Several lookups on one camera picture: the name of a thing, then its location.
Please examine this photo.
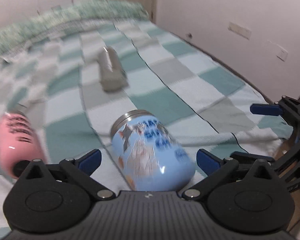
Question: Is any blue cartoon steel cup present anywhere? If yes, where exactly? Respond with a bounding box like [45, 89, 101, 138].
[110, 109, 196, 191]

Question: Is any pink printed cup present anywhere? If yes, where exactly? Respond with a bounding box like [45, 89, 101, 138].
[0, 111, 47, 179]

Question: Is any silver steel bottle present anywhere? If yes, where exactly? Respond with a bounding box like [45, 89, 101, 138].
[97, 47, 128, 93]

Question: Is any checkered teal bed blanket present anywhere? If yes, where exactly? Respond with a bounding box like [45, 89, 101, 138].
[0, 19, 294, 238]

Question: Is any green floral quilt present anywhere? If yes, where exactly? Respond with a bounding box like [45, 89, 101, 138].
[0, 0, 148, 56]

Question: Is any white wall socket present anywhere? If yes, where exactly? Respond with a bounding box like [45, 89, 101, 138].
[276, 46, 288, 62]

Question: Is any white wall switch plate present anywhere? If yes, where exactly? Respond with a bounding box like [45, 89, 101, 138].
[228, 22, 251, 40]

